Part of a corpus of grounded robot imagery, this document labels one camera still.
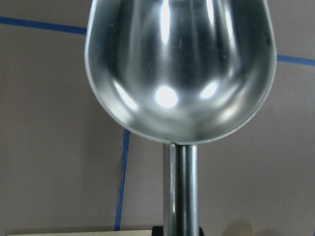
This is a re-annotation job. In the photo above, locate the blue tape strip lengthwise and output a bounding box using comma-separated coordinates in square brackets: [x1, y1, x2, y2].
[114, 129, 130, 231]

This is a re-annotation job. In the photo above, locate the metal ice scoop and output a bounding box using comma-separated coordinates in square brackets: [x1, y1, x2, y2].
[84, 0, 277, 236]

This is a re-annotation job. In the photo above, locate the blue tape strip crosswise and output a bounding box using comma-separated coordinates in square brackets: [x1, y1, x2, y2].
[0, 16, 315, 66]

